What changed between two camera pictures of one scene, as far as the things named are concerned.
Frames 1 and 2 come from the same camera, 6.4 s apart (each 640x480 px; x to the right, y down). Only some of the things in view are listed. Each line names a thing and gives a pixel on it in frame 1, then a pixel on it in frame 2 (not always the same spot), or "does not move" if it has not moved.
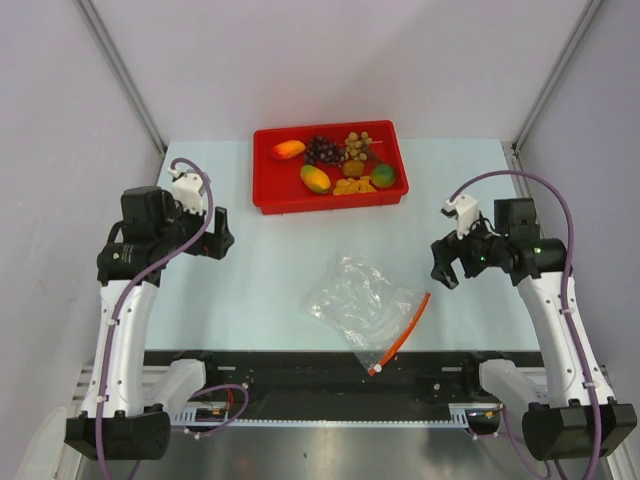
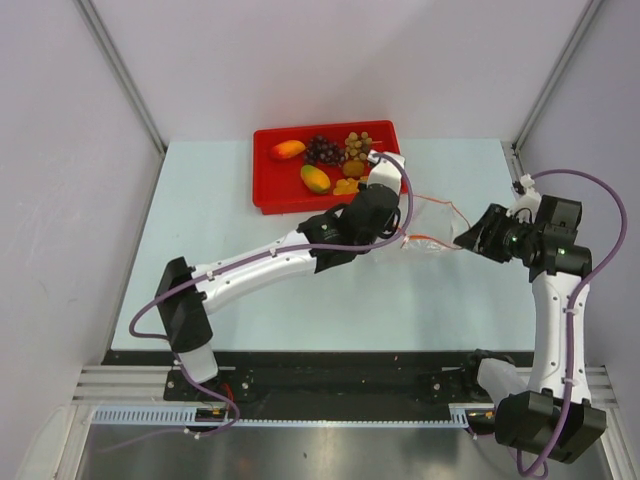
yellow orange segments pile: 352,186 does not move
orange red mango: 288,149 does not move
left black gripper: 214,244 to 389,226
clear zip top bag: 362,305 to 434,225
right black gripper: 449,248 to 482,240
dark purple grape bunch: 319,149 does not move
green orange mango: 315,180 does not move
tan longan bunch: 356,146 does not move
